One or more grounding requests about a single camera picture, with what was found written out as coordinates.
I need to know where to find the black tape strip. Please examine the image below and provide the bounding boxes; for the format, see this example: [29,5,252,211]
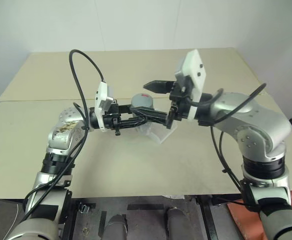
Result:
[126,203,165,211]

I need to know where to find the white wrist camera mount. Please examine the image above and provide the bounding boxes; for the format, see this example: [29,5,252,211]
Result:
[173,49,207,121]
[95,81,116,132]

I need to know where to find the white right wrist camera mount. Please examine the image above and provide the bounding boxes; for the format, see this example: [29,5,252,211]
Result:
[173,49,207,121]

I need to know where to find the dark grey metal platform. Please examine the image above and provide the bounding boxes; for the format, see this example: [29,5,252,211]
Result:
[68,194,239,240]

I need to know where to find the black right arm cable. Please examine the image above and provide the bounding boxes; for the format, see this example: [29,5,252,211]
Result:
[185,82,267,213]

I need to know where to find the grey jar lid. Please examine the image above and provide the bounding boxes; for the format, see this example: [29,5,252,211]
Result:
[130,92,155,110]

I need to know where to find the silver plug connector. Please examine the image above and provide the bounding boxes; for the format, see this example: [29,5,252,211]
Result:
[78,202,97,214]

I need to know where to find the clear plastic box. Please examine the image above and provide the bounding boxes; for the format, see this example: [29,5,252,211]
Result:
[145,119,179,145]

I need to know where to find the dark grey rounded shape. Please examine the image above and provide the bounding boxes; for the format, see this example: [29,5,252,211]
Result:
[104,214,129,240]
[166,207,188,240]

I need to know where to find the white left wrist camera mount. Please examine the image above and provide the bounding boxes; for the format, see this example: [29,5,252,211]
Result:
[95,81,116,132]

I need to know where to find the clear plastic jar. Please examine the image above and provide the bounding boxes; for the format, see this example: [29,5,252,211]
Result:
[133,107,157,138]

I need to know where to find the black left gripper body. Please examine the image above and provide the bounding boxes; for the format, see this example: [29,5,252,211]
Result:
[102,99,122,137]

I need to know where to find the orange mat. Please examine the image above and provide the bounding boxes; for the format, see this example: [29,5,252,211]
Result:
[226,190,292,240]

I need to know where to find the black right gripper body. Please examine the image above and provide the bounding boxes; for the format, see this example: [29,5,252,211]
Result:
[169,80,195,129]

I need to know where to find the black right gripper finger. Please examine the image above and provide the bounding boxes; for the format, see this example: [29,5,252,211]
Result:
[142,79,177,95]
[129,106,173,126]

